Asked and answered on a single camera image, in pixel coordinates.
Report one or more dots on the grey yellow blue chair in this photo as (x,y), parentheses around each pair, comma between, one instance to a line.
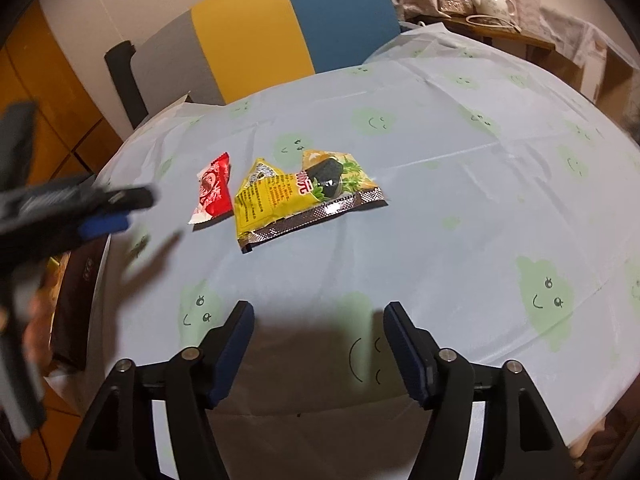
(250,35)

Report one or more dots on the white cloth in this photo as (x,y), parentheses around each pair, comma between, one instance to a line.
(575,35)

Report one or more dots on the person's left hand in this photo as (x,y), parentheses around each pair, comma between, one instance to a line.
(39,325)

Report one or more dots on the large yellow snack bag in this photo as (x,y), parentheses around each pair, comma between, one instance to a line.
(350,175)

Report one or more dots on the wooden cabinet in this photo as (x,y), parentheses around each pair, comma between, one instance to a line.
(40,60)

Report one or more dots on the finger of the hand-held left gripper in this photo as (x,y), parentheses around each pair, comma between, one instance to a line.
(105,226)
(130,198)

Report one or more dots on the wooden side table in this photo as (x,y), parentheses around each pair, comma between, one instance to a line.
(530,40)

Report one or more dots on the white teapot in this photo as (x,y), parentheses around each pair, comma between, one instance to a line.
(492,2)

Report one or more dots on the yellow snack packet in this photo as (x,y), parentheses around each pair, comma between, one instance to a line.
(265,200)

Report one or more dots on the red white snack packet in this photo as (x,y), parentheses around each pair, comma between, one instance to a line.
(215,190)

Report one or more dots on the black chair armrest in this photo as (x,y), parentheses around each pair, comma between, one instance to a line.
(125,80)

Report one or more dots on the light blue smiley tablecloth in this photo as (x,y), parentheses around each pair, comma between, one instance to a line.
(450,210)

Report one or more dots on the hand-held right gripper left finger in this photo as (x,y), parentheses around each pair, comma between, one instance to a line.
(230,360)

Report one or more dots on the round tray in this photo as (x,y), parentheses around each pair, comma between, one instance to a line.
(492,21)

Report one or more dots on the gold tin box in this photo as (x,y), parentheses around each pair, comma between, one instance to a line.
(80,300)

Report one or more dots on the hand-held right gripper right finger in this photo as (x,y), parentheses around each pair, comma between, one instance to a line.
(407,355)

